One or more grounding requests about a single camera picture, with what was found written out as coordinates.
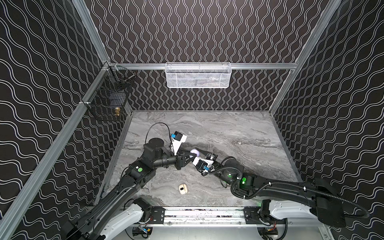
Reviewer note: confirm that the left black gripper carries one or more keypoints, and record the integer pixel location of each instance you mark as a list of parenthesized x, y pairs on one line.
[(180, 160)]

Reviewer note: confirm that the purple round charging case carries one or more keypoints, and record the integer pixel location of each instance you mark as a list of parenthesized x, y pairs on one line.
[(195, 151)]

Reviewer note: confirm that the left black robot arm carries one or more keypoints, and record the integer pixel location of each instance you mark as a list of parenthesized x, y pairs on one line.
[(117, 210)]

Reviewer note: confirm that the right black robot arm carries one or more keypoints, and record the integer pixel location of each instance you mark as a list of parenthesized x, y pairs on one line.
[(283, 199)]

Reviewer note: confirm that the beige charging case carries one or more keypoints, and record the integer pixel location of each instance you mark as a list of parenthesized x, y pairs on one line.
[(183, 189)]

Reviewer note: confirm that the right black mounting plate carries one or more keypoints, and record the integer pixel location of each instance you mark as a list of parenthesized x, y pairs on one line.
[(256, 216)]

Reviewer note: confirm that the black mounting plate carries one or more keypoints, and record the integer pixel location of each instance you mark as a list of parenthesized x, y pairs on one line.
[(256, 216), (153, 215)]

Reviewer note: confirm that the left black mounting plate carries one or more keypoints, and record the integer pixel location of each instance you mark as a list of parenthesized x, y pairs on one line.
[(153, 215)]

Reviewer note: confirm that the small brass object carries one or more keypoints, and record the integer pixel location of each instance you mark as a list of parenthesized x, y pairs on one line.
[(117, 111)]

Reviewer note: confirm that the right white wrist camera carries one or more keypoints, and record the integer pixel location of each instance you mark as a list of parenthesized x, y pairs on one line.
[(202, 165)]

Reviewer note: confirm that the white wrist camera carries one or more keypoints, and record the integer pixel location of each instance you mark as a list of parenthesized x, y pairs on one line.
[(177, 138), (202, 165)]

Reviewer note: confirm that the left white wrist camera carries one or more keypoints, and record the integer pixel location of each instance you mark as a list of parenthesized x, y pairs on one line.
[(177, 138)]

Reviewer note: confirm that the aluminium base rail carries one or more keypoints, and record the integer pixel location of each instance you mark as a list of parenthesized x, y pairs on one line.
[(180, 217)]

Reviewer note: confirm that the white wire mesh basket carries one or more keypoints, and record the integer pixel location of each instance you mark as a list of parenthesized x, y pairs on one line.
[(195, 75)]

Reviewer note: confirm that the black wire basket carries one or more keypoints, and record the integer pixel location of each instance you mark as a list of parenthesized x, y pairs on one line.
[(113, 91)]

